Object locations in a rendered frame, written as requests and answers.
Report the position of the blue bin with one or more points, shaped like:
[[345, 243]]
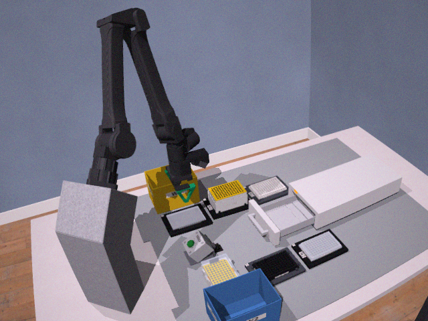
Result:
[[249, 297]]

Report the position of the yellow bin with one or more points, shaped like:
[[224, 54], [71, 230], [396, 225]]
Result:
[[165, 198]]

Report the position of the grey bench mat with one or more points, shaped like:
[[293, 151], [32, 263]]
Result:
[[379, 238]]

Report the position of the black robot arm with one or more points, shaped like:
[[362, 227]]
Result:
[[112, 145]]

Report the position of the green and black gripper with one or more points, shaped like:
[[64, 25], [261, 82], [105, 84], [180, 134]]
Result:
[[174, 174]]

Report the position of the white assay plate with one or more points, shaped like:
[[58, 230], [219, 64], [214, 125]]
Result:
[[267, 187], [320, 246]]

